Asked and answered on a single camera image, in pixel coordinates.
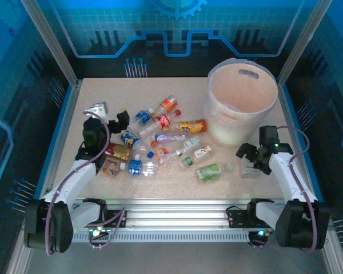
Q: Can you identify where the white plastic bin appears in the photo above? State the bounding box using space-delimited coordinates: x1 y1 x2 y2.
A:
203 57 278 148

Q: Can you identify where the blue label bottle white cap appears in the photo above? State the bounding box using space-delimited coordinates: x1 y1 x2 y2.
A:
127 107 155 130

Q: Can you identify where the amber bottle red label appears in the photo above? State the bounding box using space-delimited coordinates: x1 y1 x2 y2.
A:
105 142 142 162

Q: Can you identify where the small amber brown bottle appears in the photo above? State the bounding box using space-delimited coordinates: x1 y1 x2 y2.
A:
101 159 122 176

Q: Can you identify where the red label cola bottle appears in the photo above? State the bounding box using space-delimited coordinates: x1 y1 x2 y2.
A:
137 109 182 138

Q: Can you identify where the crushed blue label water bottle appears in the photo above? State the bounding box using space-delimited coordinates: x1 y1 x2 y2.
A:
119 159 159 178

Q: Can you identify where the clear bottle orange green label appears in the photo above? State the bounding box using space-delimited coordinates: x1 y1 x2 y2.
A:
179 144 213 170

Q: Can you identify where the purple label clear bottle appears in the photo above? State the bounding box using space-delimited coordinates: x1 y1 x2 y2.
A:
150 132 189 144

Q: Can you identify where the green label bottle white cap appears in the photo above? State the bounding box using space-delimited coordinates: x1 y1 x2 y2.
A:
195 162 234 183

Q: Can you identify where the crushed bottle orange label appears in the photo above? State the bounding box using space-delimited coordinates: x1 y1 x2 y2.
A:
150 140 174 170

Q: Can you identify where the clear bottle orange white label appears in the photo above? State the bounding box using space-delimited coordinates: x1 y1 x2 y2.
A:
151 95 178 118

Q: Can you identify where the clear bottle green white label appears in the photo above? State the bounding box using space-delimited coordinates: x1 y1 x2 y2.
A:
170 136 202 159

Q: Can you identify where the orange juice bottle yellow cap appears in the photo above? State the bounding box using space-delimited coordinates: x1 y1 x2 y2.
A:
161 119 208 135

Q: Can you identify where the grey metal base tray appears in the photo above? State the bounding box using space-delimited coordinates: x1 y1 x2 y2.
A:
5 222 343 274

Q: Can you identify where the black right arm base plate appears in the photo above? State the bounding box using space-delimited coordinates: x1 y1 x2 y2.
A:
227 208 254 229

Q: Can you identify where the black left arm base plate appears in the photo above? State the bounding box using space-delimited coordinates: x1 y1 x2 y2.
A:
101 209 129 229

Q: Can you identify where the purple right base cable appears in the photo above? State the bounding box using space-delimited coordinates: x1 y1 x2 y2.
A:
248 228 277 249

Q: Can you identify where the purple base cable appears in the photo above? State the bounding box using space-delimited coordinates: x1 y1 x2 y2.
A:
87 209 128 249
248 228 277 249

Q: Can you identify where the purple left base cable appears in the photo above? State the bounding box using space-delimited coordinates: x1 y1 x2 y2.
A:
87 209 128 249

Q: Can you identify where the aluminium mounting rail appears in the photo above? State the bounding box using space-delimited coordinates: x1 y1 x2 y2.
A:
42 198 329 231

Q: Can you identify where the aluminium frame post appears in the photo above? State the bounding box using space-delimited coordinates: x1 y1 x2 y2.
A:
20 0 82 86
277 0 334 85

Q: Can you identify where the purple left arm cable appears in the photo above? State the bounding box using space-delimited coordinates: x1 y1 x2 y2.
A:
45 110 111 257

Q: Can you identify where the grey slotted cable duct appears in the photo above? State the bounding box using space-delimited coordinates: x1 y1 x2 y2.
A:
71 230 275 244

